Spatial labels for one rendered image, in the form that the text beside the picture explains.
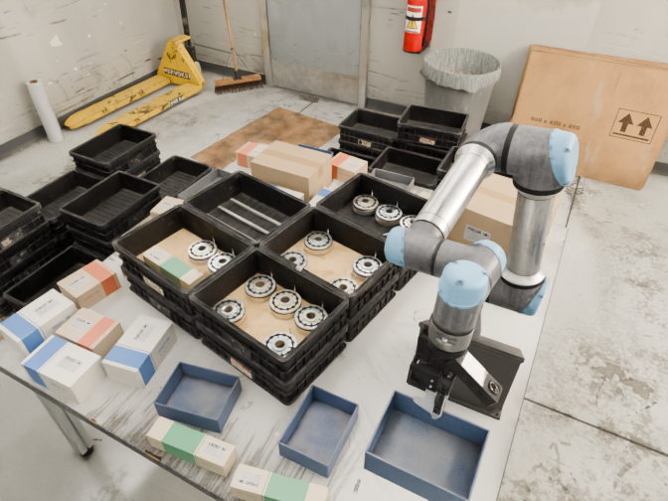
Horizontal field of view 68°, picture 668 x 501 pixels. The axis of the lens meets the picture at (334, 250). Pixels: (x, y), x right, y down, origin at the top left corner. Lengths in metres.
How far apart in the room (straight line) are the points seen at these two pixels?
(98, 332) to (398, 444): 1.07
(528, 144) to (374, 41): 3.47
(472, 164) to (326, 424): 0.84
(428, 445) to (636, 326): 2.15
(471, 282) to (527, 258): 0.55
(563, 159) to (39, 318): 1.60
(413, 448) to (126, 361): 0.92
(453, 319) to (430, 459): 0.34
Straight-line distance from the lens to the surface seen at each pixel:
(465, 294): 0.82
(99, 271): 1.99
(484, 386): 0.96
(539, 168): 1.19
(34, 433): 2.64
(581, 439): 2.54
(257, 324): 1.58
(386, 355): 1.67
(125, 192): 2.93
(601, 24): 4.14
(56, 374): 1.70
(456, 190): 1.07
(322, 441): 1.49
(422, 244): 0.94
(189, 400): 1.61
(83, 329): 1.81
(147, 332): 1.70
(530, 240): 1.32
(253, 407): 1.57
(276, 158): 2.30
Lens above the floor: 2.02
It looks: 41 degrees down
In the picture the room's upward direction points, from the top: straight up
